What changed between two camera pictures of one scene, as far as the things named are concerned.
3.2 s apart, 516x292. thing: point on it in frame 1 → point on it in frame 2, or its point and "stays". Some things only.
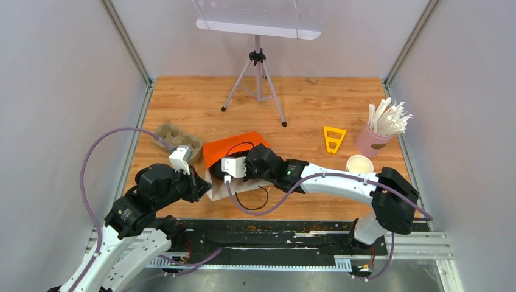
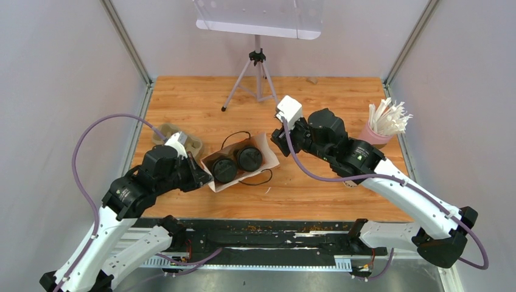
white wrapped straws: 388,118 stays
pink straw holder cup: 370,144 stays
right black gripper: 249,176 → 278,138
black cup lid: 216,170 stays
